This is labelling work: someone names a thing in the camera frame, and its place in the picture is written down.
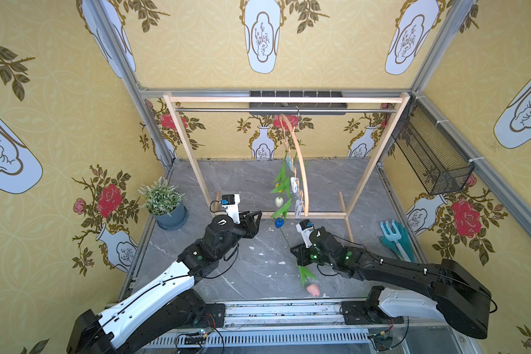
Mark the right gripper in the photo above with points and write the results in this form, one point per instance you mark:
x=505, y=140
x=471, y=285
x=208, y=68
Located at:
x=301, y=255

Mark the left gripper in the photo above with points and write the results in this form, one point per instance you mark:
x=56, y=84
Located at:
x=251, y=223

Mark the blue artificial tulip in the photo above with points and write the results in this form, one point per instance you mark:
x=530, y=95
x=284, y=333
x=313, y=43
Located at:
x=283, y=206

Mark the white artificial tulip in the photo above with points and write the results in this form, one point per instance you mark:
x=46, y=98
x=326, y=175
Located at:
x=279, y=192

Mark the pink artificial tulip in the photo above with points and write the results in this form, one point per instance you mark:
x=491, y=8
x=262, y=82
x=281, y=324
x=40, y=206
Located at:
x=308, y=281

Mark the wooden arched clip hanger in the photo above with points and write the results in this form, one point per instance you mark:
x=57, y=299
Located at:
x=296, y=169

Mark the yellow artificial tulip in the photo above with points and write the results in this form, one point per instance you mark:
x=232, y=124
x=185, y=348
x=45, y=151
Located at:
x=280, y=180

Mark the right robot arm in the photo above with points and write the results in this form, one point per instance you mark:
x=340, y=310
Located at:
x=464, y=302

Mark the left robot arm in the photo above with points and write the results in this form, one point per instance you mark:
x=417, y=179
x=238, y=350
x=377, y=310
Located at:
x=168, y=301

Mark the wooden clothes rack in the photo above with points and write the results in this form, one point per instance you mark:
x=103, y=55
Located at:
x=399, y=102

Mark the teal garden fork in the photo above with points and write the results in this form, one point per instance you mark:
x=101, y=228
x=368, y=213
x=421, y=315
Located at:
x=394, y=236

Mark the potted green plant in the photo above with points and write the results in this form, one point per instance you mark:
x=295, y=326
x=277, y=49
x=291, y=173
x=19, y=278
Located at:
x=165, y=203

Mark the small circuit board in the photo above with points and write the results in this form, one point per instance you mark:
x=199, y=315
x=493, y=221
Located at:
x=192, y=339

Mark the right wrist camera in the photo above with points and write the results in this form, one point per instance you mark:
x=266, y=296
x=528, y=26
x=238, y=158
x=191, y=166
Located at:
x=305, y=228

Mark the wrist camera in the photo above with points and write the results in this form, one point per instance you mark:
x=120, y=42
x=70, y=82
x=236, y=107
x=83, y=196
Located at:
x=305, y=228
x=230, y=203

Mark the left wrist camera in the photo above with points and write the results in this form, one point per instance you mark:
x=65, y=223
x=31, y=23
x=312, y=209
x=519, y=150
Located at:
x=230, y=203

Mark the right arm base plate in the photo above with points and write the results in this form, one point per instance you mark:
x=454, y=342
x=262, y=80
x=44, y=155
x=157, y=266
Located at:
x=361, y=312

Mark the aluminium rail base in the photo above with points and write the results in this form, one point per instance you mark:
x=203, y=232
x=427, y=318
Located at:
x=268, y=323

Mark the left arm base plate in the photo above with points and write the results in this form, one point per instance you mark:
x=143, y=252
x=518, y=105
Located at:
x=211, y=315

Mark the black wire mesh basket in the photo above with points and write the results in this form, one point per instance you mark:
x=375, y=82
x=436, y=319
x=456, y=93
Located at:
x=436, y=158

